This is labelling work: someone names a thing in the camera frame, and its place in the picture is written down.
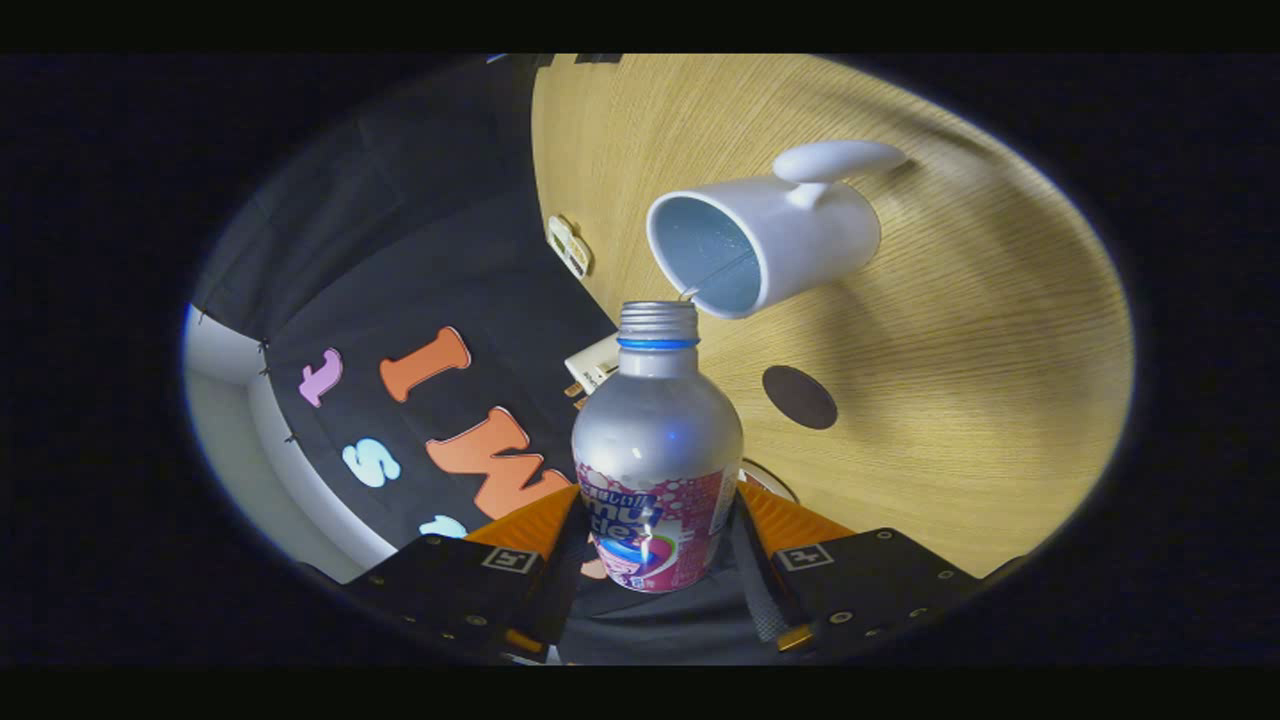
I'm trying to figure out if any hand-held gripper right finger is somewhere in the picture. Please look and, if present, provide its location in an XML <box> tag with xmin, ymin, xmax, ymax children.
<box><xmin>735</xmin><ymin>482</ymin><xmax>1031</xmax><ymax>656</ymax></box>

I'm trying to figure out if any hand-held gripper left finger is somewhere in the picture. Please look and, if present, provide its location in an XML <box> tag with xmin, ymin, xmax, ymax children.
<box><xmin>345</xmin><ymin>485</ymin><xmax>586</xmax><ymax>663</ymax></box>

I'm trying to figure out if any silver bottle with red label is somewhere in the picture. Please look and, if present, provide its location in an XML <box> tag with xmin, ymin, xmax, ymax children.
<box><xmin>571</xmin><ymin>300</ymin><xmax>745</xmax><ymax>594</ymax></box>

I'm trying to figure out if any dark brown round coaster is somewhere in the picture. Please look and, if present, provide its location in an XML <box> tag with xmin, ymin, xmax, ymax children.
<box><xmin>762</xmin><ymin>365</ymin><xmax>839</xmax><ymax>431</ymax></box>

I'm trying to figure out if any white cup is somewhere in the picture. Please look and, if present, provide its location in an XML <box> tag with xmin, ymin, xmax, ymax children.
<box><xmin>646</xmin><ymin>139</ymin><xmax>909</xmax><ymax>320</ymax></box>

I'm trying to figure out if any white toaster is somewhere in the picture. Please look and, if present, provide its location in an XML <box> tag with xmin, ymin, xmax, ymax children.
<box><xmin>563</xmin><ymin>332</ymin><xmax>621</xmax><ymax>401</ymax></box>

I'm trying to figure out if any wooden table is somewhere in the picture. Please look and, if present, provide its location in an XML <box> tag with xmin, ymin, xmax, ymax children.
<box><xmin>531</xmin><ymin>54</ymin><xmax>1136</xmax><ymax>579</ymax></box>

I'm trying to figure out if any small white food tray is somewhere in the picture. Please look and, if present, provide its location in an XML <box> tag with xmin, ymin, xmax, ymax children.
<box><xmin>546</xmin><ymin>215</ymin><xmax>593</xmax><ymax>279</ymax></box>

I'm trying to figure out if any black backdrop cloth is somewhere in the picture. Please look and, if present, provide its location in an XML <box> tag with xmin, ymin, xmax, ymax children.
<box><xmin>190</xmin><ymin>54</ymin><xmax>781</xmax><ymax>663</ymax></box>

